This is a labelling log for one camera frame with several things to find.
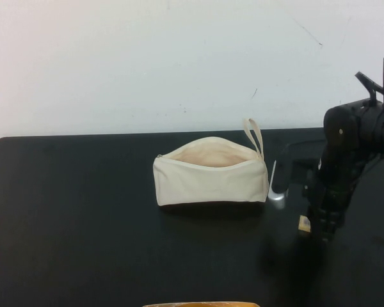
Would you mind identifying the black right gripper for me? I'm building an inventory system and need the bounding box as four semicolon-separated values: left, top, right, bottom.
301;150;377;244

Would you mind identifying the cream rectangular eraser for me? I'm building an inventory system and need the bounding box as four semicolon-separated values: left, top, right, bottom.
298;215;312;232

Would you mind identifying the cream canvas pencil case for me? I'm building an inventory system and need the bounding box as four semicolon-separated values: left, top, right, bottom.
152;118;269;208

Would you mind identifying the yellow-brown object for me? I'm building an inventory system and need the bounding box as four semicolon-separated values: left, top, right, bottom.
141;301;260;307

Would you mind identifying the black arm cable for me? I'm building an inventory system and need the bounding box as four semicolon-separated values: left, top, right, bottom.
354;71;384;105

